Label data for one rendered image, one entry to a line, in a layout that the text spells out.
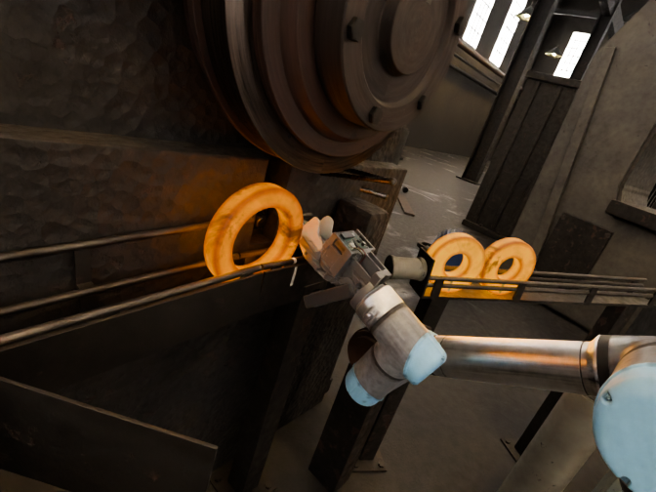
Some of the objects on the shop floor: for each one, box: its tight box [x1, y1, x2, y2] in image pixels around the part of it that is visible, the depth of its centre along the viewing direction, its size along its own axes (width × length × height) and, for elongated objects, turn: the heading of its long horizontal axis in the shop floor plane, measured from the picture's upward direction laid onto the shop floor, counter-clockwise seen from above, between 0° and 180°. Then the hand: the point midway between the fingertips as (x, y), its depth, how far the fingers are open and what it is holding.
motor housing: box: [308, 326, 387, 492], centre depth 106 cm, size 13×22×54 cm, turn 104°
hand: (301, 225), depth 75 cm, fingers closed
